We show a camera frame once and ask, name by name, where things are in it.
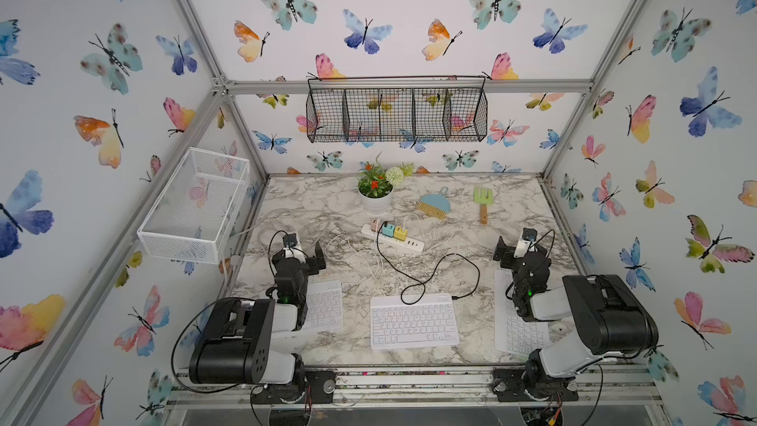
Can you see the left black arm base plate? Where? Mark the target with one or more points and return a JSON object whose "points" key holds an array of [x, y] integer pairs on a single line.
{"points": [[315, 386]]}

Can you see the white potted flower plant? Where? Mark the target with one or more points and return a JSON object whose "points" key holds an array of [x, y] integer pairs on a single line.
{"points": [[376, 185]]}

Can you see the white power strip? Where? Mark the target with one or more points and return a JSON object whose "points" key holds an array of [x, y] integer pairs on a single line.
{"points": [[372, 232]]}

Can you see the middle white wireless keyboard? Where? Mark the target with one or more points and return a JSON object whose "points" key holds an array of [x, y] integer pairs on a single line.
{"points": [[429, 323]]}

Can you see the white wireless keyboard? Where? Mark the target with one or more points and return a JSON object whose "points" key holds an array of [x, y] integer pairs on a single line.
{"points": [[429, 323], [513, 335], [325, 308]]}

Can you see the black wire wall basket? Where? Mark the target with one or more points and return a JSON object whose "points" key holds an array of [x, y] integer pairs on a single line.
{"points": [[396, 109]]}

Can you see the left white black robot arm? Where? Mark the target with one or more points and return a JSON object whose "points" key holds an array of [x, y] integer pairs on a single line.
{"points": [[235, 345]]}

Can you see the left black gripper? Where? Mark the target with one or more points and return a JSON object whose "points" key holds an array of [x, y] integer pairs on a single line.
{"points": [[315, 262]]}

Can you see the left white wireless keyboard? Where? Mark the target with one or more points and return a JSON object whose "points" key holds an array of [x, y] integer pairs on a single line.
{"points": [[325, 308]]}

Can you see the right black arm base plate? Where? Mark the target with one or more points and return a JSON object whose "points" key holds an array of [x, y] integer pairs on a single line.
{"points": [[519, 385]]}

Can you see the white mesh wall basket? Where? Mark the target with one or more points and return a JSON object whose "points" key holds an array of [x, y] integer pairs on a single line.
{"points": [[192, 219]]}

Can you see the right white wireless keyboard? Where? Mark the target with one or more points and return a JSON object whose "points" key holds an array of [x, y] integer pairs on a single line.
{"points": [[513, 335]]}

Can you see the yellow plug adapter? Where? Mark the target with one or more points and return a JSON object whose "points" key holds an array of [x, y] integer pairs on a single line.
{"points": [[400, 233]]}

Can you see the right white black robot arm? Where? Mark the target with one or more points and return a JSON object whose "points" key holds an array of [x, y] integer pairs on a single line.
{"points": [[610, 322]]}

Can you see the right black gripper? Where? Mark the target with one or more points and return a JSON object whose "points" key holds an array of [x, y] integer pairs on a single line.
{"points": [[508, 255]]}

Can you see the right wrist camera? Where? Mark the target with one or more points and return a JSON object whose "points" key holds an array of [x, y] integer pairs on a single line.
{"points": [[526, 242]]}

